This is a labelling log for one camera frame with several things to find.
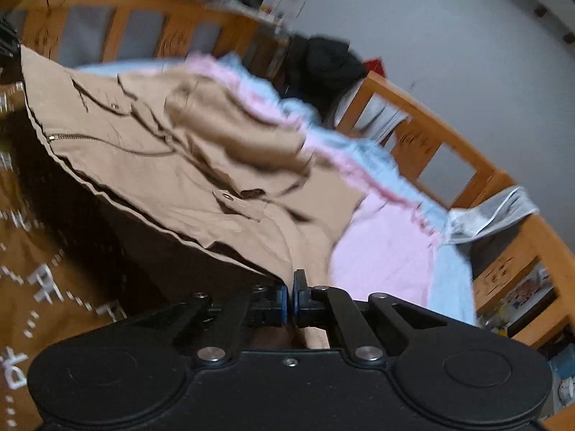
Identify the grey garment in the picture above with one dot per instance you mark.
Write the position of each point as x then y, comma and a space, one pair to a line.
375, 114

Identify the brown printed blanket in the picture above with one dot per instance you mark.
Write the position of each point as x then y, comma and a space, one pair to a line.
49, 256

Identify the clear plastic bag of clothes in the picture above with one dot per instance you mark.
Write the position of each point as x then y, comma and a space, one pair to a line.
274, 2

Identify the colourful printed box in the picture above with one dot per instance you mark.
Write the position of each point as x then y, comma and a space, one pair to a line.
528, 294

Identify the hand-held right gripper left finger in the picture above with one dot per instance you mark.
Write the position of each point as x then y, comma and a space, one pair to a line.
282, 305

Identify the black garment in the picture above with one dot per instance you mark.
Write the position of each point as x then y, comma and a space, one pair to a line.
328, 67

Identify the wooden bed frame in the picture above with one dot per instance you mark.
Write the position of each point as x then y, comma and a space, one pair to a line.
476, 166

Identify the grey and white cloth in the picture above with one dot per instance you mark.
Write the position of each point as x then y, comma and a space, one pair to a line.
489, 215

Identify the pink bed sheet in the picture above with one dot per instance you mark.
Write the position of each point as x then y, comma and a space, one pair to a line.
386, 251

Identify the tan hooded jacket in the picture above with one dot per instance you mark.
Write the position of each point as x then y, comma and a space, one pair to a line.
193, 166

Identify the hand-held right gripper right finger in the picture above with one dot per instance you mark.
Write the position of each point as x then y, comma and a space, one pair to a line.
298, 298

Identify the red wall decoration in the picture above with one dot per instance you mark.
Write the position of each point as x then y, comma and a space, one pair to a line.
373, 65

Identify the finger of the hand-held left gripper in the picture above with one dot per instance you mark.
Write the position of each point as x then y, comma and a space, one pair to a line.
6, 40

